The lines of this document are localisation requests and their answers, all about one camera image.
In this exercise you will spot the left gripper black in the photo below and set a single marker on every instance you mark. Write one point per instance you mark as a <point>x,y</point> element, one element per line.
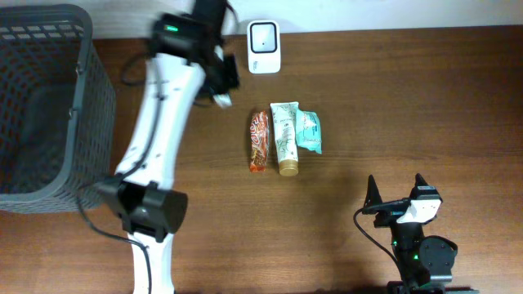
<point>230,76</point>

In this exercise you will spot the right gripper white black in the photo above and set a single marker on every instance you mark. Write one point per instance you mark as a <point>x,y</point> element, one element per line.
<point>373,203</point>

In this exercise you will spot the orange snack bar wrapper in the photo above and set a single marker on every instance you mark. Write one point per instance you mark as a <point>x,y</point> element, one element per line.
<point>260,141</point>

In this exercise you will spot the white cream tube gold cap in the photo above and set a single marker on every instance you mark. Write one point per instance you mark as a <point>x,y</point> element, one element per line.
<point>284,120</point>

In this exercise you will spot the green wet wipes pack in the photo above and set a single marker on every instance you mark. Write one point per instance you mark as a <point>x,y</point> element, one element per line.
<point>308,131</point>

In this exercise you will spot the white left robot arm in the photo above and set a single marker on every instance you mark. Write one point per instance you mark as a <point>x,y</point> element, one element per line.
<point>184,59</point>

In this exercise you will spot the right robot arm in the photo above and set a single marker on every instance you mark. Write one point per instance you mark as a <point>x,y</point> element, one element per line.
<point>424,262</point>

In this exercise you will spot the grey plastic basket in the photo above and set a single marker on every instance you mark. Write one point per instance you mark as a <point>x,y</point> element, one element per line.
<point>57,110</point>

